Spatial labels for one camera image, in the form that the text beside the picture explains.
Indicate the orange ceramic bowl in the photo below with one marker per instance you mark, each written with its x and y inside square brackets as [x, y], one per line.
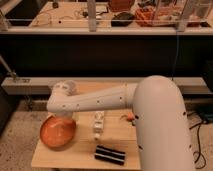
[57, 131]

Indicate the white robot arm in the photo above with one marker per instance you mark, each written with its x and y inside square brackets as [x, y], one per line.
[161, 126]

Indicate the orange carrot toy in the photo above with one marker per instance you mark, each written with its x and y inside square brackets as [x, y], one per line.
[128, 117]

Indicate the black white striped cloth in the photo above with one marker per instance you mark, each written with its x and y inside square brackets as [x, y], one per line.
[110, 155]

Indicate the black bag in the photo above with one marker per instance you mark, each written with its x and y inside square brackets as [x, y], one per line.
[122, 19]

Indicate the orange crate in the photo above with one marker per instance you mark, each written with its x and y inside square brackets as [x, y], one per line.
[154, 18]

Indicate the grey metal beam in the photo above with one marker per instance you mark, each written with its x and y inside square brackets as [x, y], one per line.
[43, 85]

